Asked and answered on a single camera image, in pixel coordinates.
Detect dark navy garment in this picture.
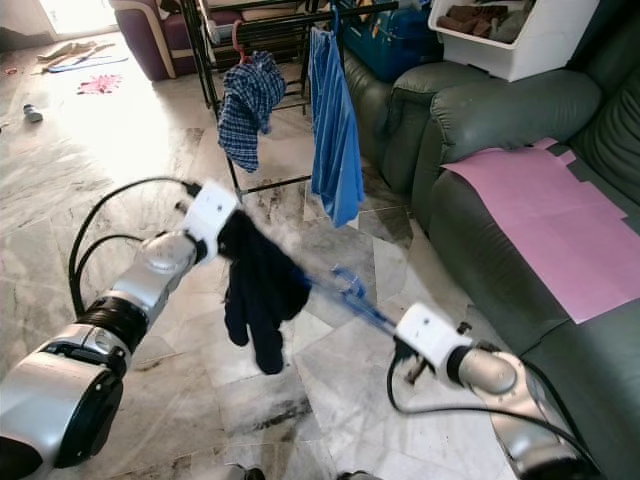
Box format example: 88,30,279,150
218,208,313,376

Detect pink plastic hanger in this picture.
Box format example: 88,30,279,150
232,20,253,63

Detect pink mat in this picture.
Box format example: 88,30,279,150
440,138,640,326

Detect plain blue shirt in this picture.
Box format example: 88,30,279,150
308,25,366,229

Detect green leather sofa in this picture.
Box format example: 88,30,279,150
340,0,640,480

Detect blue checked shirt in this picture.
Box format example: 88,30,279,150
218,50,287,173

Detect blue bag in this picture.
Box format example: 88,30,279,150
342,5,443,83

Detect black metal drying rack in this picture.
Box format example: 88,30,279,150
175,0,401,196

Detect white plastic storage bin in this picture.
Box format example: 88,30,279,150
428,0,606,83

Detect brown folded clothes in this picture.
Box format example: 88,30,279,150
445,3,516,31

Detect small pink floor item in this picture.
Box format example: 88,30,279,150
77,74,123,95

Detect beige floor cloth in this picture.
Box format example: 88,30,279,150
38,40,129,74

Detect purple armchair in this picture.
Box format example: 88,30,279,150
110,0,201,83

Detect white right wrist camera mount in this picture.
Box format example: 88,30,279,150
395,302,461,373

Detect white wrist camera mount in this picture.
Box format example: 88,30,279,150
180,180,241,266
395,302,461,373

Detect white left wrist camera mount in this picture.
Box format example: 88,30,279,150
180,180,241,266

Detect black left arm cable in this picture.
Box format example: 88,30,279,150
68,176,199,321

